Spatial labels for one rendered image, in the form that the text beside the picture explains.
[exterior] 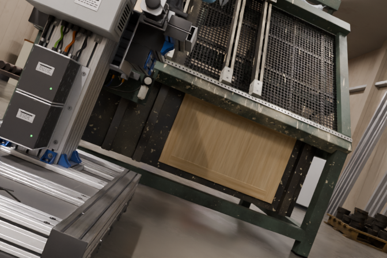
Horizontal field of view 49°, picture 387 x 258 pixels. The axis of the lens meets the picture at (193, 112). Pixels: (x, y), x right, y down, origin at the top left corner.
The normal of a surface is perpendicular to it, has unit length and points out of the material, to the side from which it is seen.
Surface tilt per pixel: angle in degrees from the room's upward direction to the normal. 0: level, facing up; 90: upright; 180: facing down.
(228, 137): 90
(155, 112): 90
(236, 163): 90
